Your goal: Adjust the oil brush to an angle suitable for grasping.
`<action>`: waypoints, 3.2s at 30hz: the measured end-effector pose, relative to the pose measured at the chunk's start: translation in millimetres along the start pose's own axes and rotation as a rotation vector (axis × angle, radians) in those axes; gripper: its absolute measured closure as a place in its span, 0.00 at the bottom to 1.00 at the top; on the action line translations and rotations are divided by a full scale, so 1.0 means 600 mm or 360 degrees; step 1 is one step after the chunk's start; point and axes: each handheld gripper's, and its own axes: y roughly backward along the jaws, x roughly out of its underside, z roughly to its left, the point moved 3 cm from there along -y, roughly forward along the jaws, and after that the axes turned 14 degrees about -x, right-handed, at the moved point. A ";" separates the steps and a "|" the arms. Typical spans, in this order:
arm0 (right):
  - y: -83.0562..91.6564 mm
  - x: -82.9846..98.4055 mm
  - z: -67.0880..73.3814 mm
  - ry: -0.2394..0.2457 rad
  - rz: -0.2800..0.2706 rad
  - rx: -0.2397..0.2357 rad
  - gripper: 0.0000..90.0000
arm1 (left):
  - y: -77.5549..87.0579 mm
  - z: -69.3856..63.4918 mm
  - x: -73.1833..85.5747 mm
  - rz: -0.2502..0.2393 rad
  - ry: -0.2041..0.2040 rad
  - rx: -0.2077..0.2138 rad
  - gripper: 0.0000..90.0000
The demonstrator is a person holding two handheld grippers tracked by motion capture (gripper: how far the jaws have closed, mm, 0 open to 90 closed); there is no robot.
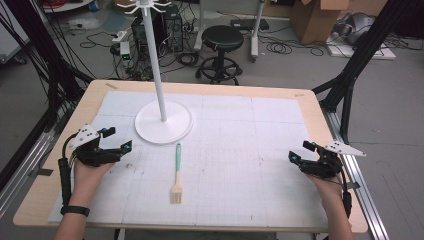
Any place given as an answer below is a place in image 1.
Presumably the green handled pastry brush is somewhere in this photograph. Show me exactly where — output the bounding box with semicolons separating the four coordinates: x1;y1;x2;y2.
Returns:
169;143;185;205

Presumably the white stand leg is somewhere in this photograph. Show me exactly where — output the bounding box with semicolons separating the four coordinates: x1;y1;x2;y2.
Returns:
249;0;267;64
193;0;207;52

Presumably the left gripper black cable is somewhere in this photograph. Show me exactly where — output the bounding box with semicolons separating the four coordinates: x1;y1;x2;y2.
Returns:
57;132;78;207

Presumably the person's right hand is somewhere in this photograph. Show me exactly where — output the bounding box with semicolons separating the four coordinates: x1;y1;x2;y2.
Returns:
304;173;345;208

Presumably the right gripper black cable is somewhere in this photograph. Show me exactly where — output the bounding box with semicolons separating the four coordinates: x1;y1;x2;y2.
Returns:
339;168;354;219

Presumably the black computer tower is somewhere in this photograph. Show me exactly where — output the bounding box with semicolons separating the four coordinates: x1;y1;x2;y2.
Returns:
130;4;185;55

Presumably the white hook stand rack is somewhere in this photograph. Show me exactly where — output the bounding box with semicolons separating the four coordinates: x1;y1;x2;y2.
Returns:
116;0;195;146

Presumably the white flat board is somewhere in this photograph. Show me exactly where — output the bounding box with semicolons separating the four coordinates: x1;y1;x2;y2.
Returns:
325;33;398;62

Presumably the person's left hand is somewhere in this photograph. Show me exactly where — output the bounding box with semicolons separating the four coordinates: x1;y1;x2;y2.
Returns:
67;160;115;209

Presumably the round white table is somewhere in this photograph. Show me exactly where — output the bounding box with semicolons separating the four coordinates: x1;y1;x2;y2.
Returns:
41;0;95;14

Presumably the black frame strut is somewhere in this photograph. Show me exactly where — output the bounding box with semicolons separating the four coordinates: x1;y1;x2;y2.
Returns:
312;0;416;145
0;0;96;193

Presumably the grey rounded appliance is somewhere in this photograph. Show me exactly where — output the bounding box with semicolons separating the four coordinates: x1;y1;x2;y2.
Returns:
334;12;377;47

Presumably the white grid mat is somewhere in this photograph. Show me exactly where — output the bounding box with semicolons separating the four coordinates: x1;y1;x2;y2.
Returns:
47;90;330;228

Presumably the aluminium rail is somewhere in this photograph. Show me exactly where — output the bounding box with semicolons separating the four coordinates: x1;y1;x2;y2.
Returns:
0;128;58;219
320;107;390;240

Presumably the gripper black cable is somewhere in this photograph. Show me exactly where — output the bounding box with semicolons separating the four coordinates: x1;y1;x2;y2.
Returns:
57;132;78;207
339;168;354;219

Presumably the white cabinet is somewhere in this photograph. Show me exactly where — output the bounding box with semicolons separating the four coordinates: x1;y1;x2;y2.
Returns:
0;8;30;65

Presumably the black round stool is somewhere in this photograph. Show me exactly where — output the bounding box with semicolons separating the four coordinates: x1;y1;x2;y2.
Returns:
195;24;245;87

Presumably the white device with green light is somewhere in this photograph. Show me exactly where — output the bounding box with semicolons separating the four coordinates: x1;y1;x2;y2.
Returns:
118;41;133;69

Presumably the brown cardboard box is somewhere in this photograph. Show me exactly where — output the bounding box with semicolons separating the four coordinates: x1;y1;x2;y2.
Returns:
289;0;352;46

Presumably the black tape piece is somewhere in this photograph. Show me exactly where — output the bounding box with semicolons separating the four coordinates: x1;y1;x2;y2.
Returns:
34;167;54;178

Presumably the flat black device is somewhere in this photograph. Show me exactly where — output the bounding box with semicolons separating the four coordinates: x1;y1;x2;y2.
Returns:
229;17;270;32

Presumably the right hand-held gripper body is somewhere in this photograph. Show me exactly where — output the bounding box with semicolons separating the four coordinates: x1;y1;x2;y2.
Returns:
298;140;367;180

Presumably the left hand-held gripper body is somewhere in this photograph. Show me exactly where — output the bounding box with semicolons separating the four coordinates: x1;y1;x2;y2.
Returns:
68;123;123;168

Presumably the black coiled floor cable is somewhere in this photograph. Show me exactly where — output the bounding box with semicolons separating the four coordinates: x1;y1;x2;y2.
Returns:
265;40;326;58

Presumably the white power strip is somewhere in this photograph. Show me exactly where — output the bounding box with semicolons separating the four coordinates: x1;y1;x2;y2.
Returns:
111;29;130;44

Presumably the black wristband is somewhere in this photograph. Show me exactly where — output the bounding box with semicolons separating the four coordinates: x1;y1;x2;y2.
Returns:
60;205;91;218

